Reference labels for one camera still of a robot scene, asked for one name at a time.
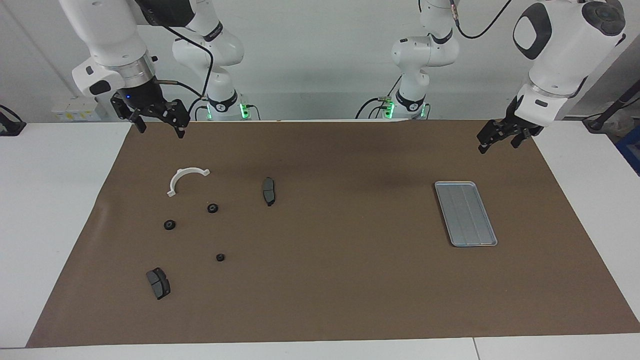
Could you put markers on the brown table mat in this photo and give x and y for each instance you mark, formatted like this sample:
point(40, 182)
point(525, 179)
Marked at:
point(325, 280)

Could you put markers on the blue box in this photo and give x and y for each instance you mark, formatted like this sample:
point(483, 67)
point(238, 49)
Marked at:
point(631, 150)

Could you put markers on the short dark brake pad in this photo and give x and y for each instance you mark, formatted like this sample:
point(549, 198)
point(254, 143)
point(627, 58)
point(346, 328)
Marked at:
point(159, 284)

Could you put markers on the silver metal tray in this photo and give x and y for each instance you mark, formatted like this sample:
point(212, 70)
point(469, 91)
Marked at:
point(465, 215)

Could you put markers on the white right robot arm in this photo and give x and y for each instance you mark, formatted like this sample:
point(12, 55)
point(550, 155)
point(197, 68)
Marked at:
point(110, 40)

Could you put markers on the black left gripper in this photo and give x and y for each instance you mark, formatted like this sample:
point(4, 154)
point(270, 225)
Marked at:
point(522, 127)

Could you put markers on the white curved plastic bracket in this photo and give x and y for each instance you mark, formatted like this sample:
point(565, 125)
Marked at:
point(174, 181)

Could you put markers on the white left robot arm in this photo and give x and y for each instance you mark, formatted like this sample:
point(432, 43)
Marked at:
point(565, 55)

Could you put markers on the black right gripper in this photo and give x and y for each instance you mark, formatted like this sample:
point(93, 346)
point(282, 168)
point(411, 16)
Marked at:
point(147, 100)

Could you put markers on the long dark brake pad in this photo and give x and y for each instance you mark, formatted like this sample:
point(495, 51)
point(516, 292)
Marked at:
point(268, 191)

